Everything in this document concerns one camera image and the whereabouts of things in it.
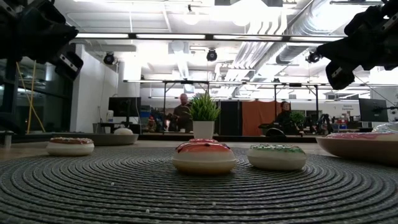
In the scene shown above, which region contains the large pink iced donut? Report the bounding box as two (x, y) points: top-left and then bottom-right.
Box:
(326, 132), (398, 141)

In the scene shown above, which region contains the small green iced donut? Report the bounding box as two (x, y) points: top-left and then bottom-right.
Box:
(247, 143), (307, 171)

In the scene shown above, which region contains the dark office desk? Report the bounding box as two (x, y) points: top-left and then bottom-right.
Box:
(92, 121), (142, 133)

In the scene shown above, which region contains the black room panel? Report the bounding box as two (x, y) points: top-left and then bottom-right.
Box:
(219, 100), (243, 137)

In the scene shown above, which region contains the small grey metal post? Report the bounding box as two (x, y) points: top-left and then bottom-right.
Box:
(2, 130), (14, 149)

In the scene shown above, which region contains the black computer monitor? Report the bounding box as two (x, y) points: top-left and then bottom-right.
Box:
(108, 96), (142, 130)
(358, 98), (389, 123)

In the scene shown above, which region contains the green plant in white pot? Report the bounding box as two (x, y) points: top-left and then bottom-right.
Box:
(187, 92), (221, 140)

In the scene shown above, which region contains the long overhead light bar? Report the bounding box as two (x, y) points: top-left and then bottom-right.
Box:
(74, 32), (346, 44)

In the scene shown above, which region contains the person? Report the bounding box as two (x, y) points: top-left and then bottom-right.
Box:
(264, 101), (298, 135)
(172, 93), (194, 133)
(146, 114), (159, 133)

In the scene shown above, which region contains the round grey woven placemat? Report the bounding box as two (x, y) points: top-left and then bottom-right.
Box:
(0, 146), (398, 224)

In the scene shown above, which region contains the small chocolate iced donut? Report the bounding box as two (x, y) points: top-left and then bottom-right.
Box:
(45, 136), (95, 157)

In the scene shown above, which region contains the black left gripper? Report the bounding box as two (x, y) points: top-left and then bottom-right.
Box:
(0, 0), (84, 82)

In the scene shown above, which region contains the grey round plate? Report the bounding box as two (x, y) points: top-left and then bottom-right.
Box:
(51, 133), (140, 147)

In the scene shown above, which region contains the orange curtain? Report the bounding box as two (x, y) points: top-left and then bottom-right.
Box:
(241, 100), (282, 137)

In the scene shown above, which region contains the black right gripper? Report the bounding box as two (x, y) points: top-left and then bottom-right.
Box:
(316, 0), (398, 91)

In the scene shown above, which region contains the small green room plant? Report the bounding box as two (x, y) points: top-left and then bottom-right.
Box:
(289, 111), (307, 125)

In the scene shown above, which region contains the black ceiling spotlight cluster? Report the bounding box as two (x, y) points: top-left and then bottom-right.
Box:
(305, 49), (322, 65)

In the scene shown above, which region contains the pink round plate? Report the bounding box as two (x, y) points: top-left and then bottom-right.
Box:
(316, 136), (398, 165)

